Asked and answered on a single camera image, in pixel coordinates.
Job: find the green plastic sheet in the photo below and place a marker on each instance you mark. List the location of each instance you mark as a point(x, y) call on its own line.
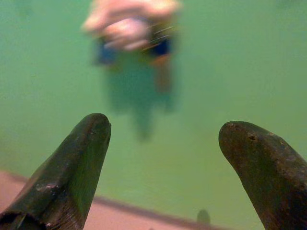
point(239, 72)

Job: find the key with card tag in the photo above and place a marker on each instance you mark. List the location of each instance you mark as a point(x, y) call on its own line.
point(163, 48)

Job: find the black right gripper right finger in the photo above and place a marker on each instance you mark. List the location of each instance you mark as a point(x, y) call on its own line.
point(271, 172)

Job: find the person's hand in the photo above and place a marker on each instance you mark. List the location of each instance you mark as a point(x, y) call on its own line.
point(129, 21)

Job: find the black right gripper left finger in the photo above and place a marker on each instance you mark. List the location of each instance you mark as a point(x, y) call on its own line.
point(72, 167)

